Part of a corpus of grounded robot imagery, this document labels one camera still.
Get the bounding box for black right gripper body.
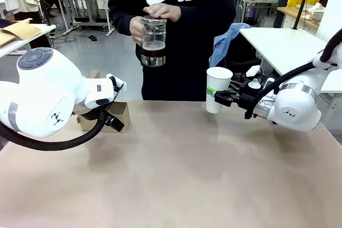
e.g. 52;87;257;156
231;89;259;119

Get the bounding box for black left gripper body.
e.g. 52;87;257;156
72;104;100;120

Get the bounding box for brown cardboard cup carrier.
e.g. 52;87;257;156
76;69;131;133

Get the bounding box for white paper cup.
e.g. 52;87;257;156
206;67;234;114

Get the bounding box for glass french press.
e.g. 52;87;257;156
140;16;168;67

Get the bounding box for person's left forearm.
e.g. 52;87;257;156
177;0;236;39

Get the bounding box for person's right forearm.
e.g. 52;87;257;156
108;0;142;36

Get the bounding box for person's right hand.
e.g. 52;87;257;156
129;15;147;45

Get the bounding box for person's left hand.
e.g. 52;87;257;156
143;3;183;23

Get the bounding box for blue cloth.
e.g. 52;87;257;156
210;22;252;68

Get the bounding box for person in black hoodie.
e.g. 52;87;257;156
108;0;236;101

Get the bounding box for large white side table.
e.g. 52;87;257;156
239;26;342;92

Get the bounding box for wooden background table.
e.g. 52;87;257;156
277;5;321;29

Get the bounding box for black tripod pole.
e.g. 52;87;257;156
292;0;314;30

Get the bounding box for white stacked trays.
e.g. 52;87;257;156
309;2;326;25

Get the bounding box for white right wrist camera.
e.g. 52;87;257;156
245;65;276;90

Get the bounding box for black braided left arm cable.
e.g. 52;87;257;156
0;105;112;152

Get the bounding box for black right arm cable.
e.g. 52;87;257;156
243;28;342;120

